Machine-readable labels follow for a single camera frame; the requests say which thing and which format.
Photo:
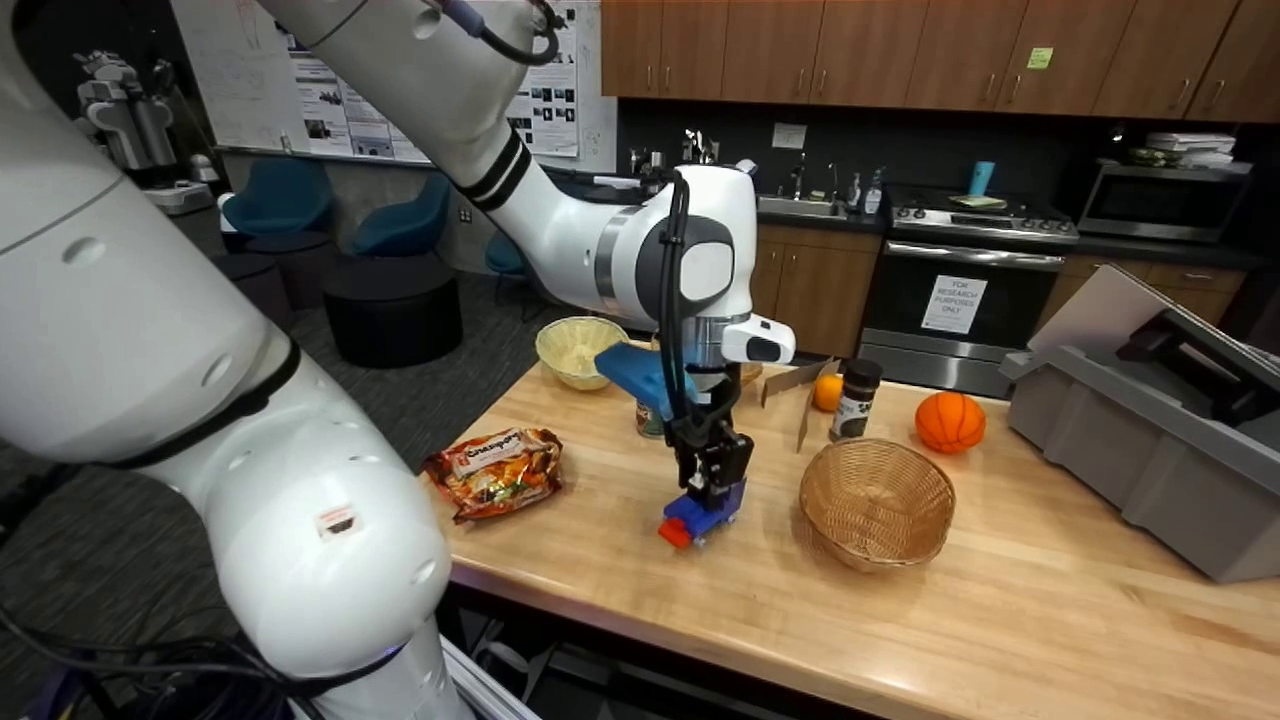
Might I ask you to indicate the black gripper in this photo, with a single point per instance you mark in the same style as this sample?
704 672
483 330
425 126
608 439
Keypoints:
710 423

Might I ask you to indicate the white poster board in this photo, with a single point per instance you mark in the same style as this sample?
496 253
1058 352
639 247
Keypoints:
265 93

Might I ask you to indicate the black round ottoman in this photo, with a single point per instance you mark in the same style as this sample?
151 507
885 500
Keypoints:
393 311

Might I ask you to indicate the grey background machine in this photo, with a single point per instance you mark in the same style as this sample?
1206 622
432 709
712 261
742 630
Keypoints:
127 126

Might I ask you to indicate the wooden wall cabinet row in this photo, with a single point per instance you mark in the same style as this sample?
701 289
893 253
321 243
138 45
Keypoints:
906 55

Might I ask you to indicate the blue cup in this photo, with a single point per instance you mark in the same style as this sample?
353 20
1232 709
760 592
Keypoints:
980 177

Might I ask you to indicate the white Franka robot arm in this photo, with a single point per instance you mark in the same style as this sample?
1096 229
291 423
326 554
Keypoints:
134 333

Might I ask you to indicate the flat grey metal tool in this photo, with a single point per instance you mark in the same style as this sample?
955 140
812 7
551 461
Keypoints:
797 379

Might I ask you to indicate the soap dispenser bottle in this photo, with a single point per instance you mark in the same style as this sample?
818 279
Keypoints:
873 198

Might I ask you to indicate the white wall notice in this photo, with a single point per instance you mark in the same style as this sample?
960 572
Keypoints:
788 138

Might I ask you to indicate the white paper sheet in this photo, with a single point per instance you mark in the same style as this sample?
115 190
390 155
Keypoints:
955 305

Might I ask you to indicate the wooden sink base cabinet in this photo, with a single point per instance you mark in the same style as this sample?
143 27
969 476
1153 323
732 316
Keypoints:
822 286

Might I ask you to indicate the tin can green label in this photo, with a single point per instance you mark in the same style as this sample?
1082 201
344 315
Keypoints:
647 426

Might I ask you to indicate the spice bottle black lid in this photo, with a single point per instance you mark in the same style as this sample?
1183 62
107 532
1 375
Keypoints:
853 403

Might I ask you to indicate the stainless steel oven range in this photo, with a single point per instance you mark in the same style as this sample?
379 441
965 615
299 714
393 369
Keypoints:
960 253

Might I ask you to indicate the green sticky note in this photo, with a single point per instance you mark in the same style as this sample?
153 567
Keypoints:
1038 56

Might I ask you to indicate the steel kitchen sink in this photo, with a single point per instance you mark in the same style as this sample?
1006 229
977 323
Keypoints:
807 210

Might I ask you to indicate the orange toy pumpkin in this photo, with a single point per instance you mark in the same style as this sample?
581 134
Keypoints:
950 423

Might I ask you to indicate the small orange fruit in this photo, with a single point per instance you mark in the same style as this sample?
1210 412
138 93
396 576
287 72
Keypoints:
828 391

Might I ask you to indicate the black microwave oven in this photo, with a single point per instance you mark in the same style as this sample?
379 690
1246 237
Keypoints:
1160 201

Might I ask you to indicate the blue lounge chair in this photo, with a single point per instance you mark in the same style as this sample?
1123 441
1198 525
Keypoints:
278 201
403 220

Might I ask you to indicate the orange snack bag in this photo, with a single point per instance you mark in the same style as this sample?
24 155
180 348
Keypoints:
502 475

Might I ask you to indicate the cream wicker basket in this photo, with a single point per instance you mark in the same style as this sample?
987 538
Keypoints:
575 348

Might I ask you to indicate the brown wicker basket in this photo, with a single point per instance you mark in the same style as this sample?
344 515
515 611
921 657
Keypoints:
879 507

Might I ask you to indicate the grey plastic bin with lid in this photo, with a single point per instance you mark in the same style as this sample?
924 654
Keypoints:
1145 441

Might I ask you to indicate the blue brick toy train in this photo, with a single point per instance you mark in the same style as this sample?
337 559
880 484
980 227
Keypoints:
695 523

